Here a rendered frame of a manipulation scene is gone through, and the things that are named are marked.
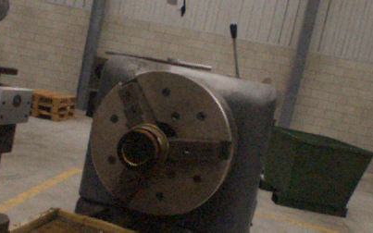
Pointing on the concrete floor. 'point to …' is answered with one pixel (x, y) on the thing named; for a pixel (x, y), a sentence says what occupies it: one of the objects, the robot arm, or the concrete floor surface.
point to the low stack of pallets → (52, 104)
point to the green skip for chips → (313, 171)
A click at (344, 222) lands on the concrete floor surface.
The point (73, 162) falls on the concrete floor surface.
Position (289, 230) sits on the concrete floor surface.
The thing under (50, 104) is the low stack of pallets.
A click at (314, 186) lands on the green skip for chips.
